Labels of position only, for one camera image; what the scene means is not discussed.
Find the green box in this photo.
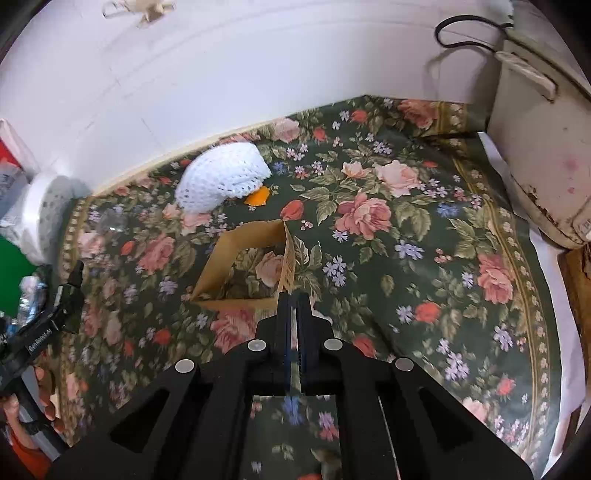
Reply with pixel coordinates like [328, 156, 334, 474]
[0, 235, 42, 319]

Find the person's left hand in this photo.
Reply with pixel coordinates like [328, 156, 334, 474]
[0, 364, 63, 437]

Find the black power cable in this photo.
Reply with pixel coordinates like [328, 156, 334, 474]
[435, 16, 514, 49]

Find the floral tablecloth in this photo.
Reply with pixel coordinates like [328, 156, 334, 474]
[58, 95, 561, 480]

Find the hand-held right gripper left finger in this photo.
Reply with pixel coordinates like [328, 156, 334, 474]
[46, 293, 293, 480]

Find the orange sleeved left forearm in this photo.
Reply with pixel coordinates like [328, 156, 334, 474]
[7, 429, 52, 480]

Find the white foam fruit net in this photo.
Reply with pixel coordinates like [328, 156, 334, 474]
[174, 142, 272, 214]

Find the white round container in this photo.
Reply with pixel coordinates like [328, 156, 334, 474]
[21, 172, 90, 266]

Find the brown cardboard sleeve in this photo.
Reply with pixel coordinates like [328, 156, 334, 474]
[187, 219, 296, 317]

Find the white rice cooker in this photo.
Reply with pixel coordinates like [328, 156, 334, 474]
[487, 9, 591, 250]

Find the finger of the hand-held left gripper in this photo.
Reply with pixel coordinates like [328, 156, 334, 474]
[51, 261, 86, 334]

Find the blue labelled plastic bottle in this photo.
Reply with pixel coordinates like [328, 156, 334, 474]
[18, 274, 49, 324]

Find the red box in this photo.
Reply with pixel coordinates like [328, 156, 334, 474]
[0, 119, 28, 169]

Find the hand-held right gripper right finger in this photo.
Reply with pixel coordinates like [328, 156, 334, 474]
[292, 293, 534, 480]

